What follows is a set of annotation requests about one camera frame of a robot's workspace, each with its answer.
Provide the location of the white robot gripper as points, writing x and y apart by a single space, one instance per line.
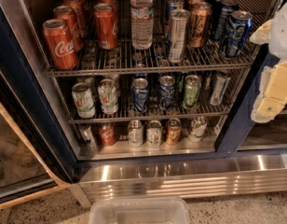
282 32

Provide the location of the silver can middle shelf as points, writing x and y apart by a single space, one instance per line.
219 87

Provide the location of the green soda can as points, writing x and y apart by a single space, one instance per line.
192 85

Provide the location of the front brown root beer can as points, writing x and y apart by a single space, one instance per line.
201 14

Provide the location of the white can bottom right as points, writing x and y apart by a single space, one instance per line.
197 129

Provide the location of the tall silver energy can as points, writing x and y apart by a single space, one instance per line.
177 35

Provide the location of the middle shelf right Pepsi can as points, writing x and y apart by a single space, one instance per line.
165 92

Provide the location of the shelf pepsi can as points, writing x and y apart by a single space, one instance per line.
140 92
165 92

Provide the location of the blue silver can behind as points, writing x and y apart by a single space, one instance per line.
171 5

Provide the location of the brown can bottom shelf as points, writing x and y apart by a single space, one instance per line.
173 133

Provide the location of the middle shelf left Pepsi can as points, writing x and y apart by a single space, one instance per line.
140 92

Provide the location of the white green can bottom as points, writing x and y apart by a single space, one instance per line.
154 133

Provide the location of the white can bottom shelf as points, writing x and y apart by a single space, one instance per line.
136 133

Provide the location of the white 7up can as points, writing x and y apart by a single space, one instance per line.
107 96
83 100

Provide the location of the front middle Coca-Cola can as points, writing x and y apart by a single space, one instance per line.
106 25

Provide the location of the red Coca-Cola can bottom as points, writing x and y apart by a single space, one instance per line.
107 133

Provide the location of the left white 7up can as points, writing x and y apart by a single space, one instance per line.
83 100

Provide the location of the silver can bottom left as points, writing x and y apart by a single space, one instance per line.
87 135

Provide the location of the front red Coca-Cola can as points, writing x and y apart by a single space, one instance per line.
60 44

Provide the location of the open glass fridge door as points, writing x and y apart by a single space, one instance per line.
24 173

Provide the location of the clear plastic water bottle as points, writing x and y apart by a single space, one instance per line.
142 22

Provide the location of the clear plastic bin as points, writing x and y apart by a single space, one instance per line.
140 211

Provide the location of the top wire fridge shelf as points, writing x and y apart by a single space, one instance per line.
200 59

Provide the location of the wire fridge shelf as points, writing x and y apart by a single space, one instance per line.
200 59
127 113

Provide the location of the middle wire fridge shelf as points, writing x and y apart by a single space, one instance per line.
127 113

